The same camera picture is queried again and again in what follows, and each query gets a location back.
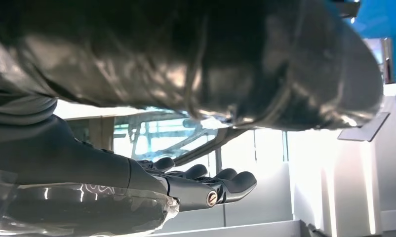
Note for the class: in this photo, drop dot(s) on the chrome stanchion post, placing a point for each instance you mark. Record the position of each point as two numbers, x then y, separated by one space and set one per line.
387 59

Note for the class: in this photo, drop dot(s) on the white pillar with light strips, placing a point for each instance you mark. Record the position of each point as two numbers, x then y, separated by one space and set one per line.
345 183

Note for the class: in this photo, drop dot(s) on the grey flat plate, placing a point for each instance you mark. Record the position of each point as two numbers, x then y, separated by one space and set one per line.
364 129

